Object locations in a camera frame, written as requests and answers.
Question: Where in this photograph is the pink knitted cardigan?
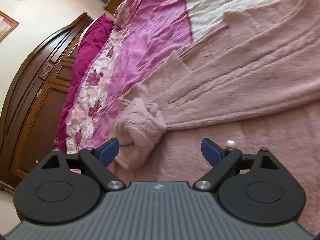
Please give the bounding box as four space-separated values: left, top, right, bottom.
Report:
110 0 319 233

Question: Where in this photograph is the dark wooden headboard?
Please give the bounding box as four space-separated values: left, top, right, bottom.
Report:
1 12 93 195

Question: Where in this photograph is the magenta pillow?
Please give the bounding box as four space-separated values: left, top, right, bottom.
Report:
54 14 113 151

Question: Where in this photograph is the pink striped floral bedspread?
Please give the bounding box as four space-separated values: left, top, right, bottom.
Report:
64 0 278 153

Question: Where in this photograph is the framed wedding photo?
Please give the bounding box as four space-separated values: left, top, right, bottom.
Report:
0 11 19 42

